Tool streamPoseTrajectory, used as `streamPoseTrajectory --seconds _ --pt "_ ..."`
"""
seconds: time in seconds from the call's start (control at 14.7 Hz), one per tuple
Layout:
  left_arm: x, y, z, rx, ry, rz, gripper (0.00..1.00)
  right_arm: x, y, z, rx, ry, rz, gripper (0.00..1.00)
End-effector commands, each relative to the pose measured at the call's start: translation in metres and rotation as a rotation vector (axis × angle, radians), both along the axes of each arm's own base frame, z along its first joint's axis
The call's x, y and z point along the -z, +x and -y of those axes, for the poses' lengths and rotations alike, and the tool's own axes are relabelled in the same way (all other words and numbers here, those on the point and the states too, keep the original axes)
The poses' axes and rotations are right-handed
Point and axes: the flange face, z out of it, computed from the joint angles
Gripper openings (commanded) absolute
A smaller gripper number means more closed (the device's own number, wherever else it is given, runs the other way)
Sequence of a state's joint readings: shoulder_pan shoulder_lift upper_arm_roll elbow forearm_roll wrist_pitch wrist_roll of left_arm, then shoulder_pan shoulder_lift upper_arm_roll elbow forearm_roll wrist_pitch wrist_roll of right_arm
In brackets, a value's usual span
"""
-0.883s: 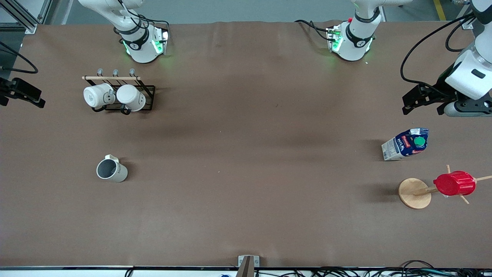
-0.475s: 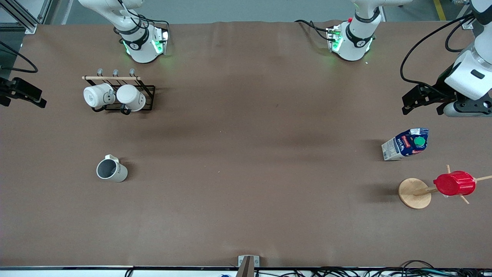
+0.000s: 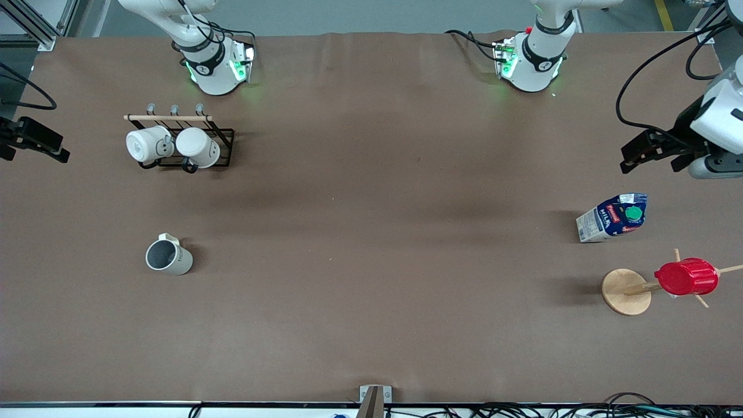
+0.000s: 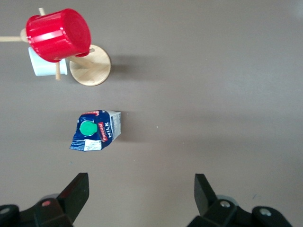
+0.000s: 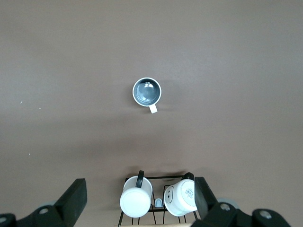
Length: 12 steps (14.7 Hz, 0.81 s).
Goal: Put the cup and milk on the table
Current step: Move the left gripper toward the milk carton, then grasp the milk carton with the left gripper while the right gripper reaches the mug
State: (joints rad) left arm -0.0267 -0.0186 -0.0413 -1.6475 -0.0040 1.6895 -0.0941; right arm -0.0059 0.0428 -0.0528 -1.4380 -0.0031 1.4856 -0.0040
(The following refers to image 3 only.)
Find black base cable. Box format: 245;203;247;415
174;0;257;48
445;28;501;62

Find black cable bundle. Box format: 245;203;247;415
464;392;743;418

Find short black looped cable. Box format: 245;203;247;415
686;34;722;81

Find black cable at table edge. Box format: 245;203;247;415
0;60;58;111

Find white mug with dark print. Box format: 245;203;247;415
125;125;175;164

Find plain white mug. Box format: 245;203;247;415
175;127;222;170

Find long black arm cable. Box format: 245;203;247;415
615;21;733;132

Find wooden mug tree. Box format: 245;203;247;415
601;248;743;317

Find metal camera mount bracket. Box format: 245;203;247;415
355;384;394;418

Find blue and white milk carton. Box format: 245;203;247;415
575;192;649;244

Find red plastic cup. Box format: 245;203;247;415
654;257;720;297

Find black wire mug rack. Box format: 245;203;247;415
123;103;236;174

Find beige mug with grey inside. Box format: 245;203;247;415
145;232;194;276

